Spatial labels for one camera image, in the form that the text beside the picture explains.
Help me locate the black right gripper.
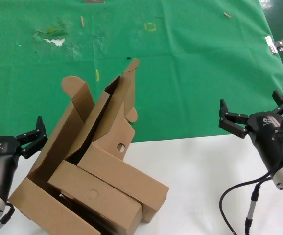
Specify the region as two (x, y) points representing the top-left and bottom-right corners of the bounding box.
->
(218, 90), (283, 172)

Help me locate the brown paper box with lid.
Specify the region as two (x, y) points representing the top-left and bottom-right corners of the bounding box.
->
(77, 58), (170, 224)
(47, 90), (143, 235)

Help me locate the large open cardboard carton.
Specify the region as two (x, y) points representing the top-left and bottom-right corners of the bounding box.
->
(8, 75), (102, 235)

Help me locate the green table cloth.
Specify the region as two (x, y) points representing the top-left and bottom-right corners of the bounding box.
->
(0, 0), (283, 157)

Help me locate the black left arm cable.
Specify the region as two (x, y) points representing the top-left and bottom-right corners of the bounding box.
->
(0, 201), (16, 225)

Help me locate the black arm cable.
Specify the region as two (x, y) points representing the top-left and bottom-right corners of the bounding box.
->
(219, 171), (279, 235)
(0, 201), (16, 225)

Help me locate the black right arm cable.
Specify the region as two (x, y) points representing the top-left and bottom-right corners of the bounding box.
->
(219, 171), (279, 235)

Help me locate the black cable with metal connector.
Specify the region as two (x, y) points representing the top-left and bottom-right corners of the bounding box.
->
(244, 181), (263, 235)

